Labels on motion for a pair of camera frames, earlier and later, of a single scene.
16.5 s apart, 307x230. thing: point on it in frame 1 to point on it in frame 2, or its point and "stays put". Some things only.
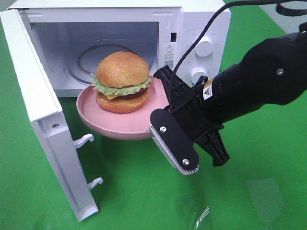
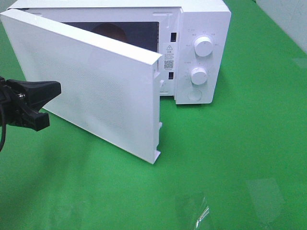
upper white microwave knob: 204,47 stays put
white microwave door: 49,120 to 108,86
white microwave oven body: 189,37 stays put
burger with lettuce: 122,82 to 111,30
